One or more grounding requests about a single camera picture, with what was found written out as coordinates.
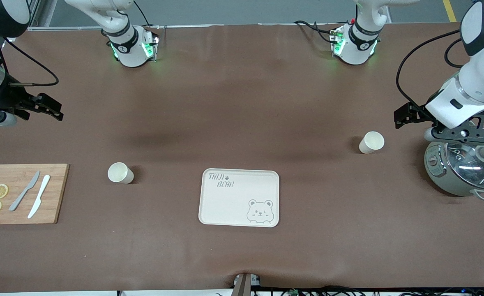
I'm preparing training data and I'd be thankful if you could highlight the green electric cooking pot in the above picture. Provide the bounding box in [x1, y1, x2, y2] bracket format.
[424, 138, 484, 202]

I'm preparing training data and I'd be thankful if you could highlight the black right base cable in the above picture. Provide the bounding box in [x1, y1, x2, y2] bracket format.
[133, 0, 150, 26]

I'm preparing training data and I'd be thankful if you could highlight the grey plastic knife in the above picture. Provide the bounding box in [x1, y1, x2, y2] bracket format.
[9, 171, 40, 212]

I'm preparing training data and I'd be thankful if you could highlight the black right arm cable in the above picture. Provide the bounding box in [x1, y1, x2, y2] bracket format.
[0, 36, 60, 87]

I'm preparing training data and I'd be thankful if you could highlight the cream bear print tray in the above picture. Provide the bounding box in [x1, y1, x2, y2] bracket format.
[198, 168, 280, 228]

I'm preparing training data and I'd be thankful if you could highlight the white IKEA cup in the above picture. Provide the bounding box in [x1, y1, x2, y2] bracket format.
[358, 131, 385, 154]
[108, 162, 134, 184]

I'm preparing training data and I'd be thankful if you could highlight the bamboo cutting board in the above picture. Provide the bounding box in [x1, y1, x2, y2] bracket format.
[0, 164, 69, 225]

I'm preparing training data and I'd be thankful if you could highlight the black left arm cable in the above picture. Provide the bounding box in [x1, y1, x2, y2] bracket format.
[396, 29, 465, 111]

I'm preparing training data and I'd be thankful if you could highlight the black base cable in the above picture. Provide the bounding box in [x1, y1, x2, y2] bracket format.
[294, 20, 338, 44]
[133, 0, 150, 26]

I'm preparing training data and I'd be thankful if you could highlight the brown table mat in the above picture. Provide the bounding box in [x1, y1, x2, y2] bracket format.
[0, 23, 484, 293]

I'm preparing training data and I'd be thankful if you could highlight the white plastic knife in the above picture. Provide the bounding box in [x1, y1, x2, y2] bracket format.
[28, 175, 51, 219]

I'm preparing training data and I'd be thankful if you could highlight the glass pot lid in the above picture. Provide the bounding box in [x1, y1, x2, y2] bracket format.
[445, 140, 484, 190]

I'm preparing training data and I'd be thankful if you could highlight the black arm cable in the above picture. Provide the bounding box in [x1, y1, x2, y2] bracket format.
[0, 36, 60, 87]
[396, 29, 465, 111]

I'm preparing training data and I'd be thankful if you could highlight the black left base cable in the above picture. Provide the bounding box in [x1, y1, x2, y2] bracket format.
[294, 20, 338, 44]

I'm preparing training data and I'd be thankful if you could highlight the metal camera post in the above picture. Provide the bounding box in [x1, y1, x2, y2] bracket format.
[233, 273, 262, 296]

